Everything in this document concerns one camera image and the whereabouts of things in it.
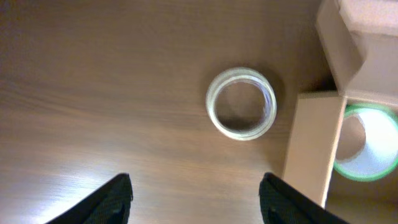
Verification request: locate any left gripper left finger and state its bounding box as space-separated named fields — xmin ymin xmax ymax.
xmin=49 ymin=173 xmax=133 ymax=224

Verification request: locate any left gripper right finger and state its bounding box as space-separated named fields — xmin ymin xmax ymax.
xmin=259 ymin=172 xmax=347 ymax=224

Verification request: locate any green tape roll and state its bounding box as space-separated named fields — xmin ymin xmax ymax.
xmin=334 ymin=103 xmax=397 ymax=182

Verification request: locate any beige tape roll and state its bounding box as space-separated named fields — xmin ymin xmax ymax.
xmin=205 ymin=67 xmax=277 ymax=141

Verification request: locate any cardboard box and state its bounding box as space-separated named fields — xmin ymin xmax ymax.
xmin=282 ymin=0 xmax=397 ymax=223

